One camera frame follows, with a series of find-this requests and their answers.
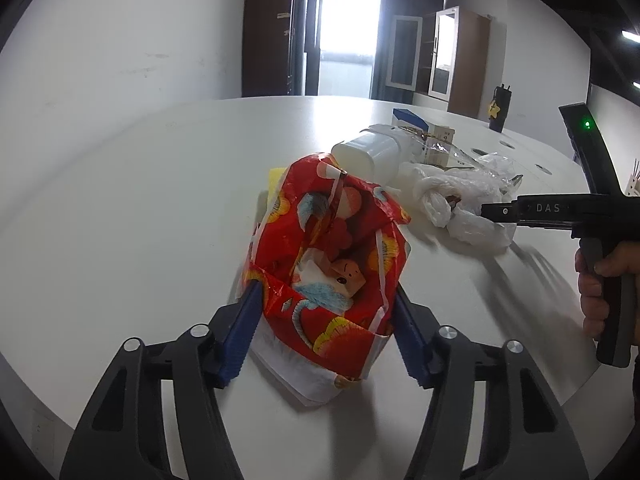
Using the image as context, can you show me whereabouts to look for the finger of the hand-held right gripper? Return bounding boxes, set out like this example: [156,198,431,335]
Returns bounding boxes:
[480,200,519,226]

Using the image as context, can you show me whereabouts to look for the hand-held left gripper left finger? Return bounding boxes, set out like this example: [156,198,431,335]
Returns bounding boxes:
[59,280,263,480]

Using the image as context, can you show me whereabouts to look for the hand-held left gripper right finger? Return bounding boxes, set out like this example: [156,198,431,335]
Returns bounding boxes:
[392,285,591,480]

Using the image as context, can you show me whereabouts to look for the white plastic bag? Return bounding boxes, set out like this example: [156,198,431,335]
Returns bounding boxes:
[400,156,516,249]

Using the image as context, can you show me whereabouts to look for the red patterned plastic bag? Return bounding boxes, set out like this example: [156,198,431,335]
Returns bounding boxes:
[241,152,413,408]

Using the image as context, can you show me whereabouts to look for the white plastic cup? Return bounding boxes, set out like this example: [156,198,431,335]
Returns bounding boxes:
[331,130,402,183]

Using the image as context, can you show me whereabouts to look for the person's right hand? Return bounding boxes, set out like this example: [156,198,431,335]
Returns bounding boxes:
[575,241,640,343]

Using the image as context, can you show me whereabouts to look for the small brown carton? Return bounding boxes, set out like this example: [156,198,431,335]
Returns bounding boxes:
[327,258,366,301]

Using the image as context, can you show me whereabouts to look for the black bottle with star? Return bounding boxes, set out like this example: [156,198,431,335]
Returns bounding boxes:
[489,82,512,133]

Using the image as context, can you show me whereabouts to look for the small wood-coloured box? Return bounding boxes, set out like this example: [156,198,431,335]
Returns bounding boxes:
[422,125,454,166]

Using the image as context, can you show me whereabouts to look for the blue and white box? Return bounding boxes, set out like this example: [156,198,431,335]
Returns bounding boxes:
[392,108,431,133]

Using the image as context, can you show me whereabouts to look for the yellow sponge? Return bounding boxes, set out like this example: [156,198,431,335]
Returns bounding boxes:
[267,167,287,211]

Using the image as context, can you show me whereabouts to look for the brown-sided glass door cabinet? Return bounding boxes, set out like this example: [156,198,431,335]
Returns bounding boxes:
[427,6,491,118]

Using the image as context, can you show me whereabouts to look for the glass balcony door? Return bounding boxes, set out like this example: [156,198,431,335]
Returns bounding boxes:
[302,0,383,98]

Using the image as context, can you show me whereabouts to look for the dark brown cabinet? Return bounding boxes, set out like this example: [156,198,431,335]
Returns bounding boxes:
[241,0,303,98]

